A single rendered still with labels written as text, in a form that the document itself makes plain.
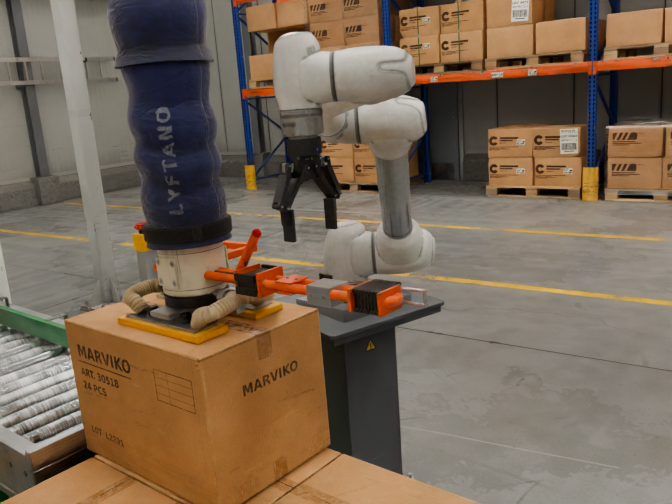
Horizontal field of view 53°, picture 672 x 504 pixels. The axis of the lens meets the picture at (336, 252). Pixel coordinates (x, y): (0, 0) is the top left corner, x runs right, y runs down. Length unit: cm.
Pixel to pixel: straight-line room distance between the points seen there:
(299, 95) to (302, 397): 81
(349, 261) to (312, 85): 108
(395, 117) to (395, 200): 34
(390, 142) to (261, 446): 90
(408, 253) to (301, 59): 109
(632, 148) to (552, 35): 162
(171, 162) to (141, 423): 67
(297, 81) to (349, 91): 11
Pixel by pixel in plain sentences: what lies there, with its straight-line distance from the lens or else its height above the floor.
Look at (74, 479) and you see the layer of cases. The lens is 205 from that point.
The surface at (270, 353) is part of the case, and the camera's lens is 170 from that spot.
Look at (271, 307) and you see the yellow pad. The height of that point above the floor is 97.
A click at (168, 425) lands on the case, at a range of 175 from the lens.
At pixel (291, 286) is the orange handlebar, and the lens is 152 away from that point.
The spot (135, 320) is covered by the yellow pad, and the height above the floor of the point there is 96.
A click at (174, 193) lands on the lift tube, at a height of 130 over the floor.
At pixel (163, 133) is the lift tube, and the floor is 144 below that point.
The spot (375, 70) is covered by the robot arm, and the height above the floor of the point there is 154.
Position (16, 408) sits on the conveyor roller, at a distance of 260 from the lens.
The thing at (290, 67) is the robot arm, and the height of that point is 156.
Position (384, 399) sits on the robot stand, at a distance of 257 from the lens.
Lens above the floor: 151
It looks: 14 degrees down
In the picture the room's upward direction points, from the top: 4 degrees counter-clockwise
